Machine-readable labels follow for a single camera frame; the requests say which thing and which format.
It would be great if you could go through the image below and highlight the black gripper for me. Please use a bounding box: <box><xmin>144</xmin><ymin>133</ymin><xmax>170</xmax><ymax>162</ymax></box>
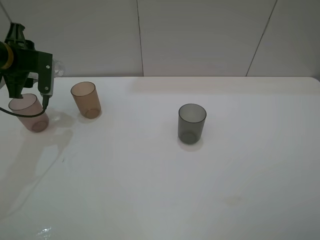
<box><xmin>3</xmin><ymin>22</ymin><xmax>39</xmax><ymax>99</ymax></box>

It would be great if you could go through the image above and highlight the clear plastic water bottle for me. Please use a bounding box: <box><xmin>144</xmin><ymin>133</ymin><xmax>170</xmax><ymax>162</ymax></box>
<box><xmin>52</xmin><ymin>59</ymin><xmax>65</xmax><ymax>78</ymax></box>

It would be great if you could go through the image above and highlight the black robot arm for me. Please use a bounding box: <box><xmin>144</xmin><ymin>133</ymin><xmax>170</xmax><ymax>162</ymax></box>
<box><xmin>0</xmin><ymin>23</ymin><xmax>39</xmax><ymax>99</ymax></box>

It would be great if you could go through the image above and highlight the pink translucent plastic cup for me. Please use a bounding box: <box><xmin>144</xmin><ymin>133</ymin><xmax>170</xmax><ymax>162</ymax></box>
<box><xmin>8</xmin><ymin>93</ymin><xmax>49</xmax><ymax>133</ymax></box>

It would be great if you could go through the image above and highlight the brown translucent plastic cup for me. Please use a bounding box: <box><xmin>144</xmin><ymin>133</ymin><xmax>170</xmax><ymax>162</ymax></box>
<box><xmin>70</xmin><ymin>81</ymin><xmax>101</xmax><ymax>119</ymax></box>

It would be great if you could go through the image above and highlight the grey translucent plastic cup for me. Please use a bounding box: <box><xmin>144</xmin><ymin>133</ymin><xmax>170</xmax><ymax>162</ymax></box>
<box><xmin>177</xmin><ymin>103</ymin><xmax>207</xmax><ymax>145</ymax></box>

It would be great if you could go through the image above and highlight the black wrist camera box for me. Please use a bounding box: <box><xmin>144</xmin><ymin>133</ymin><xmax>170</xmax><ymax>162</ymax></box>
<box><xmin>37</xmin><ymin>51</ymin><xmax>54</xmax><ymax>97</ymax></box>

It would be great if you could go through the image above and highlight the black camera cable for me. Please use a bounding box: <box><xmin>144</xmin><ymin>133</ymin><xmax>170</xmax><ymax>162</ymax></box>
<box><xmin>0</xmin><ymin>94</ymin><xmax>50</xmax><ymax>118</ymax></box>

